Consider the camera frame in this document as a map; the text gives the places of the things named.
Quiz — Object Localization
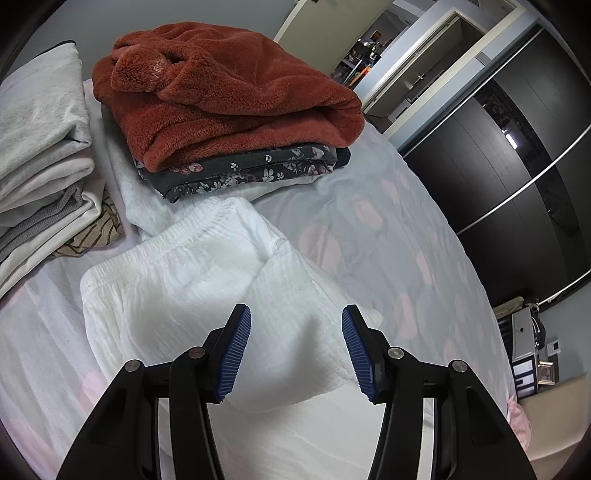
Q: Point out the beige padded headboard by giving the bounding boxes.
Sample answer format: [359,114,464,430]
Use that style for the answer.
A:
[519,371,591,467]

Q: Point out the dark floral garment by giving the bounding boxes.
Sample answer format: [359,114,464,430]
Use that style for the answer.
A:
[131,144,340,204]

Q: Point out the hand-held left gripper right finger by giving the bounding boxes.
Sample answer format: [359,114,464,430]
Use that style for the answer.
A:
[342,305,539,480]

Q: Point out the white black nightstand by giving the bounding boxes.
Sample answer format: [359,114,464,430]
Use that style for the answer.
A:
[494,298,561,400]

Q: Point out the silver photo frame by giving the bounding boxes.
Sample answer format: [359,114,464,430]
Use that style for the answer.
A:
[536,361,559,386]

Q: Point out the white muslin pants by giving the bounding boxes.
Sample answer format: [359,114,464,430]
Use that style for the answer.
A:
[79,196,385,412]

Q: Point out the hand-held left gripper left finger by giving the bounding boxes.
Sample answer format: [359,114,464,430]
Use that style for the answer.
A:
[55,303,252,480]

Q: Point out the rust fleece garment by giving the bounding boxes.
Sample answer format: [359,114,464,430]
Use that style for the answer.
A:
[91,21,365,172]

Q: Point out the black sliding wardrobe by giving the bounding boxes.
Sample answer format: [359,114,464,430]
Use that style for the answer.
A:
[397,23,591,308]

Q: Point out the pale grey fleece garment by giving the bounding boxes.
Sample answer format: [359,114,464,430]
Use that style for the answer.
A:
[0,42,95,195]

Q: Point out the white folded garment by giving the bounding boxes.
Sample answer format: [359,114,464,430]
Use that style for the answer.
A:
[0,191,105,296]

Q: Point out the pink printed pillow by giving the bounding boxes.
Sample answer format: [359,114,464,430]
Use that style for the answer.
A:
[505,394,529,450]

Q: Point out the white framed door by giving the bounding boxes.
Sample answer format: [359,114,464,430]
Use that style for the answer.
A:
[362,9,541,139]

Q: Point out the silver laptop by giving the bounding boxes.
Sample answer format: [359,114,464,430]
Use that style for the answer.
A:
[512,308,542,361]

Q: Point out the grey ribbed knit garment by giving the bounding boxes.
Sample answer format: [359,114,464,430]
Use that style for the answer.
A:
[0,185,88,263]

